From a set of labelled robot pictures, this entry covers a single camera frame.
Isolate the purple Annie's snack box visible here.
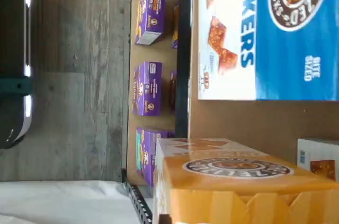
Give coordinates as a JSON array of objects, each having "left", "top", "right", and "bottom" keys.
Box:
[
  {"left": 132, "top": 60, "right": 163, "bottom": 117},
  {"left": 171, "top": 2, "right": 182, "bottom": 49},
  {"left": 134, "top": 0, "right": 168, "bottom": 47},
  {"left": 168, "top": 69, "right": 179, "bottom": 115}
]

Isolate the brown particleboard shelf board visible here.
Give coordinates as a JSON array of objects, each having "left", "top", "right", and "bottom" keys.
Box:
[
  {"left": 126, "top": 0, "right": 181, "bottom": 185},
  {"left": 187, "top": 0, "right": 339, "bottom": 162}
]

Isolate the black metal shelf rack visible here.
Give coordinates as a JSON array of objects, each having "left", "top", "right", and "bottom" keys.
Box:
[{"left": 120, "top": 0, "right": 193, "bottom": 224}]

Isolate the purple box with teal picture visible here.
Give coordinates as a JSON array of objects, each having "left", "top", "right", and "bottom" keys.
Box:
[{"left": 135, "top": 127, "right": 176, "bottom": 188}]

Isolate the yellow white pretzel cracker box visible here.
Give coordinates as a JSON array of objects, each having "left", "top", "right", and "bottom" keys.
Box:
[
  {"left": 296, "top": 137, "right": 339, "bottom": 183},
  {"left": 153, "top": 137, "right": 339, "bottom": 224}
]

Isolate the blue white pretzel cracker box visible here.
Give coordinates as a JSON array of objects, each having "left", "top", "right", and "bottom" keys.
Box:
[{"left": 197, "top": 0, "right": 339, "bottom": 102}]

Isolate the white plastic backdrop sheet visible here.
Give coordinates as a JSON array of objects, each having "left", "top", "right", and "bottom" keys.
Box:
[{"left": 0, "top": 180, "right": 145, "bottom": 224}]

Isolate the dark equipment cart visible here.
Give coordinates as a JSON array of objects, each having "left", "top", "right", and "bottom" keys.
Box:
[{"left": 0, "top": 0, "right": 34, "bottom": 150}]

